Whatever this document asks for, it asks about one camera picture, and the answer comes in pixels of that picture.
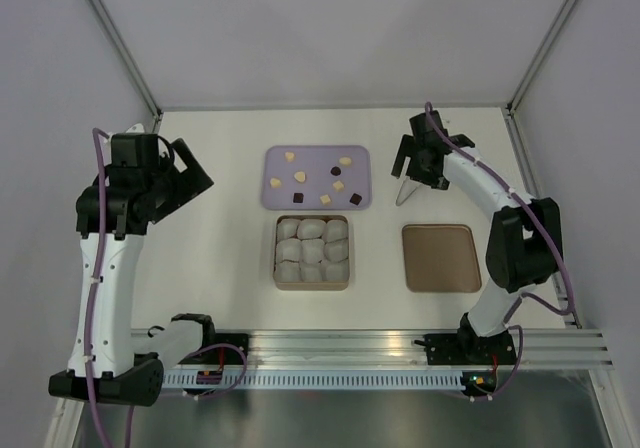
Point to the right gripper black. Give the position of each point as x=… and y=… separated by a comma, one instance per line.
x=408, y=146

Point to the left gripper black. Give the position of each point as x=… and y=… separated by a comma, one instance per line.
x=190, y=182

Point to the metal tongs white tips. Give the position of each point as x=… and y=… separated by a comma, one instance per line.
x=407, y=188

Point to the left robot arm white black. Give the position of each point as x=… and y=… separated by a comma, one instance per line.
x=106, y=365

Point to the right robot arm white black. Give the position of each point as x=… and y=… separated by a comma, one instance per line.
x=524, y=247

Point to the dark square chocolate right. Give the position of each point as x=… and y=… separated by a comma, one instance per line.
x=355, y=199

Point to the white heart chocolate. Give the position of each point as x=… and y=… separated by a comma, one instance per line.
x=300, y=176

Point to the gold chocolate tin box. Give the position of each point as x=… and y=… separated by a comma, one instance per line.
x=320, y=287

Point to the gold tin lid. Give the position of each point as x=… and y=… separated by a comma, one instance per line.
x=440, y=259

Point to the white paper cup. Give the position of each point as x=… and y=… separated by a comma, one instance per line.
x=335, y=230
x=312, y=251
x=311, y=273
x=288, y=250
x=287, y=272
x=311, y=228
x=336, y=251
x=287, y=228
x=335, y=272

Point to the lavender plastic tray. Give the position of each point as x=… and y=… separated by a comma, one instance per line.
x=316, y=161

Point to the left aluminium frame post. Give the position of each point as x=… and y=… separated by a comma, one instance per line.
x=111, y=31

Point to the aluminium frame post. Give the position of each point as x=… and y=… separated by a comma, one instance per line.
x=111, y=31
x=542, y=53

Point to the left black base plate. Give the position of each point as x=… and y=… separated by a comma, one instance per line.
x=229, y=348

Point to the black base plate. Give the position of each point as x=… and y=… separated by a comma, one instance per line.
x=229, y=348
x=452, y=349

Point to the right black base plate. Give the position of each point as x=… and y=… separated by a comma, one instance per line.
x=452, y=349

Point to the white slotted cable duct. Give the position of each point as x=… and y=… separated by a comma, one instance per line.
x=194, y=379

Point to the aluminium mounting rail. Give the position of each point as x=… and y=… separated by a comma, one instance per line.
x=542, y=349

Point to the right aluminium frame post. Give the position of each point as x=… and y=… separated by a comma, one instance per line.
x=542, y=53

